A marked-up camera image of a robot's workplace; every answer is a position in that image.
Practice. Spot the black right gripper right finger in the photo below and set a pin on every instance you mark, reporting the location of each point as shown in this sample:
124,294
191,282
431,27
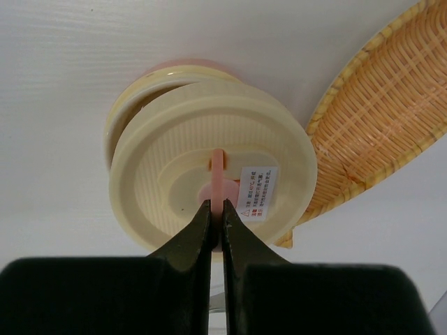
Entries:
249,268

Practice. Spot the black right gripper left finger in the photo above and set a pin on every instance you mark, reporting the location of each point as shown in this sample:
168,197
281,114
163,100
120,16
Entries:
180,297

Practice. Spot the cream lid pink handle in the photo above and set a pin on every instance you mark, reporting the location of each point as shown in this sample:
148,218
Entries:
162,160

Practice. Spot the pink round container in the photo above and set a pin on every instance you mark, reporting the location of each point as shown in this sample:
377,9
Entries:
155,82

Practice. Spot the wooden boat-shaped tray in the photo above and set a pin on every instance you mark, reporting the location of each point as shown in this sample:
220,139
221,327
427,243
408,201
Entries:
385,107

